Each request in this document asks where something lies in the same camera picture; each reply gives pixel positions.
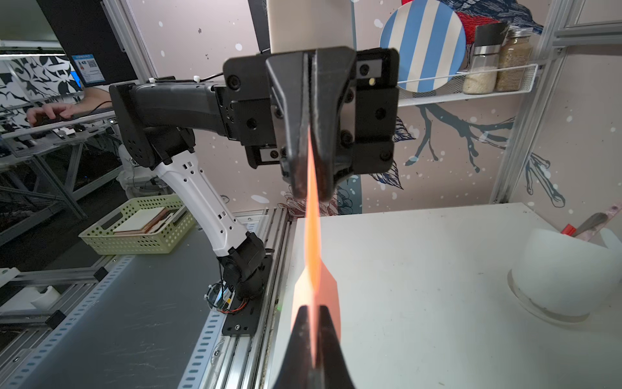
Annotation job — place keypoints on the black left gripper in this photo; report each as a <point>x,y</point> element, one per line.
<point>347,99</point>

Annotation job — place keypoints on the person's hand at desk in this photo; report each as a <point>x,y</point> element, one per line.
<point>94,98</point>

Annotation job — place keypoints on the brown spice jar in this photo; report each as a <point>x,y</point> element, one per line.
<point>514,54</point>

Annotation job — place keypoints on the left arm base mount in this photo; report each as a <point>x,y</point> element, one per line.
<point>241,314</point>

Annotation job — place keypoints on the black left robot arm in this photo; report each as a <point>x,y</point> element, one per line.
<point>157,122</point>

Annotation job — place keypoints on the white utensil cup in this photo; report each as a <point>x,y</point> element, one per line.
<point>563,280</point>

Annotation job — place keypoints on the black lid spice jar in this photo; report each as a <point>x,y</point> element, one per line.
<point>481,77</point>

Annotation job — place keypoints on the blue striped plate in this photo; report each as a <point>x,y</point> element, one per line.
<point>431,43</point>

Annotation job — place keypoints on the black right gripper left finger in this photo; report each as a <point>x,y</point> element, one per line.
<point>297,362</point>

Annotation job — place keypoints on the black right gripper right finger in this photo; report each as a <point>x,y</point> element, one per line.
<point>331,365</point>

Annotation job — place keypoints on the green plastic basket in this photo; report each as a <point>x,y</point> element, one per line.
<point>145,225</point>

